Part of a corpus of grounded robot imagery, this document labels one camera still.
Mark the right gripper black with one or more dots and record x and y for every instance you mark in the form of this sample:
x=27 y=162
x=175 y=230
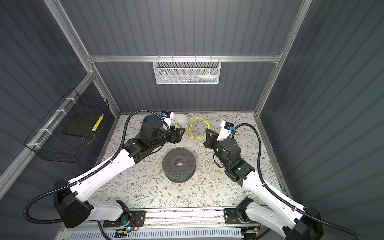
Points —
x=210 y=140

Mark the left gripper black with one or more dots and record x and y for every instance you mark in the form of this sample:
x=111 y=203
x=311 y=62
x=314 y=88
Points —
x=174 y=135

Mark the grey perforated cable spool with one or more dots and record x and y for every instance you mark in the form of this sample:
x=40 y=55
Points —
x=179 y=165

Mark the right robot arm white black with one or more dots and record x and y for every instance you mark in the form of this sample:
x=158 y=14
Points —
x=282 y=215

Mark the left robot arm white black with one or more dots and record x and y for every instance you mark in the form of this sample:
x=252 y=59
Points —
x=72 y=202

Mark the white plastic bin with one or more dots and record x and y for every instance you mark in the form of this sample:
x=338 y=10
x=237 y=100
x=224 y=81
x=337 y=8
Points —
x=179 y=121

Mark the teal plastic bin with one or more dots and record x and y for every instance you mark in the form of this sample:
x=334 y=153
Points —
x=151 y=126

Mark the items inside white basket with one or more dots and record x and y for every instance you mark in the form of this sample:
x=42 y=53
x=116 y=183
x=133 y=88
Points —
x=199 y=79

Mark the yellow marker pen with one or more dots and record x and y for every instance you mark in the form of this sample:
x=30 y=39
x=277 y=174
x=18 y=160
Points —
x=97 y=123

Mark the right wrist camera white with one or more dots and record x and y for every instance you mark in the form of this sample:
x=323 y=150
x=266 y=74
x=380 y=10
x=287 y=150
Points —
x=226 y=130

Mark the white mesh wall basket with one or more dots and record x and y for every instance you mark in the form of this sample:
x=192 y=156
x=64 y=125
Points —
x=166 y=71

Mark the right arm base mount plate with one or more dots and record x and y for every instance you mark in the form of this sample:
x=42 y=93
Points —
x=231 y=217

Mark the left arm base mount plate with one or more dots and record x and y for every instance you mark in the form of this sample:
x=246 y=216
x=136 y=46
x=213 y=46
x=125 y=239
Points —
x=134 y=219

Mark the white slotted cable duct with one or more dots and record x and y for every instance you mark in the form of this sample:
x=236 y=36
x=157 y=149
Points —
x=180 y=233

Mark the black wire wall basket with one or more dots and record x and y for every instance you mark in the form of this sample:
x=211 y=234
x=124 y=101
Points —
x=68 y=136

